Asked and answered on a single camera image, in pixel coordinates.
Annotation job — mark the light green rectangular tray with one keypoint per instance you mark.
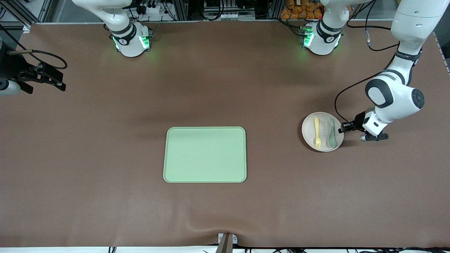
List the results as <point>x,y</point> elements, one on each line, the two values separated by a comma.
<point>197,158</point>

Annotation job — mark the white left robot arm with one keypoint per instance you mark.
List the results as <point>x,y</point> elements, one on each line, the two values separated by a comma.
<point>407,21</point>

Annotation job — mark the orange packet heap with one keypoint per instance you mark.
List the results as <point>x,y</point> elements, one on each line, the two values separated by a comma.
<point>299,10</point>

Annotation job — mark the pale teal plastic spoon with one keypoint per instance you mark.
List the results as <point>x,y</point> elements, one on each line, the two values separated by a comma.
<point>331,137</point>

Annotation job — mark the round white speckled plate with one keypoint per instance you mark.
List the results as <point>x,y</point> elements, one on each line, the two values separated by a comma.
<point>323,121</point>

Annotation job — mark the white power strip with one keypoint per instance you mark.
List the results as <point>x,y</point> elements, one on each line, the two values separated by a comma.
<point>151,8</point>

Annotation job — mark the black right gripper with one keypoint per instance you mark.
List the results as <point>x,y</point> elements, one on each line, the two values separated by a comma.
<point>13,69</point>

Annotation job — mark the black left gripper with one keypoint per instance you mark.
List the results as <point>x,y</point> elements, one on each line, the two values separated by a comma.
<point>358,120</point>

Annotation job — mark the small yellow plastic fork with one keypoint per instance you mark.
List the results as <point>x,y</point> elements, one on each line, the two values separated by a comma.
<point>317,131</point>

